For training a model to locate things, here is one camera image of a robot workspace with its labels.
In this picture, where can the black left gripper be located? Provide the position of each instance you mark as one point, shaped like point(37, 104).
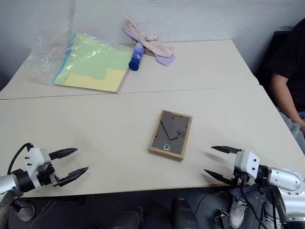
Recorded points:
point(46, 175)

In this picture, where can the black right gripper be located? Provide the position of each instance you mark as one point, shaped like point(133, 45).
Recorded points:
point(243, 179)

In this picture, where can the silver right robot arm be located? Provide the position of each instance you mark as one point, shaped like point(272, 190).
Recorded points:
point(286, 180)

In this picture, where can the person's bare forearm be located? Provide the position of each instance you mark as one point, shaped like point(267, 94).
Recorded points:
point(282, 95)

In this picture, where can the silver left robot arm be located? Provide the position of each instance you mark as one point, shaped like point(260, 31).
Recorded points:
point(9, 182)

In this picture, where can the grey jeans leg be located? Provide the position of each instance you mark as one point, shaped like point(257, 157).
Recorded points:
point(212, 202)

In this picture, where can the white sneaker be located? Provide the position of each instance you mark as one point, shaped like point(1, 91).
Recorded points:
point(23, 210)
point(237, 212)

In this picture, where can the dark rounded shape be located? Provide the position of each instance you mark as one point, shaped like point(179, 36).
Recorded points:
point(129, 218)
point(183, 213)

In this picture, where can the yellow paper sheet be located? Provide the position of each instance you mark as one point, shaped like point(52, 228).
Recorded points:
point(97, 82)

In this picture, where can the blue paper sheet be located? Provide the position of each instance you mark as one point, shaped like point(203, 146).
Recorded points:
point(62, 68)

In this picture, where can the green paper sheet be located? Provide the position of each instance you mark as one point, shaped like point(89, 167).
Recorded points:
point(97, 59)

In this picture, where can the clear plastic bag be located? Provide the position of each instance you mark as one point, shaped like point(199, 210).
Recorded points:
point(45, 55)

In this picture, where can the purple flat cloth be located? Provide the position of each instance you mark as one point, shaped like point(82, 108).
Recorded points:
point(165, 60)

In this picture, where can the blue cylindrical bottle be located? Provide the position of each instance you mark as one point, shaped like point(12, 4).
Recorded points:
point(136, 57)

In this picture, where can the person in black t-shirt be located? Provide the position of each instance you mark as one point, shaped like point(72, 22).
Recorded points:
point(295, 59)

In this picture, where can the pink fluffy cloth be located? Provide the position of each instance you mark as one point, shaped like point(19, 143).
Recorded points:
point(155, 44)

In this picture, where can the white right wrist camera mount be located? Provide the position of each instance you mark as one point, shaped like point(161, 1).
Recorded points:
point(247, 161)

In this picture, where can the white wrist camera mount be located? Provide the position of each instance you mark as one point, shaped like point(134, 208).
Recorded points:
point(35, 157)
point(247, 161)

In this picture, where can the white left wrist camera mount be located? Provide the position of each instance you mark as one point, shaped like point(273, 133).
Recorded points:
point(35, 157)

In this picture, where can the wooden picture frame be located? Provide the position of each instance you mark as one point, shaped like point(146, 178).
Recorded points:
point(170, 134)

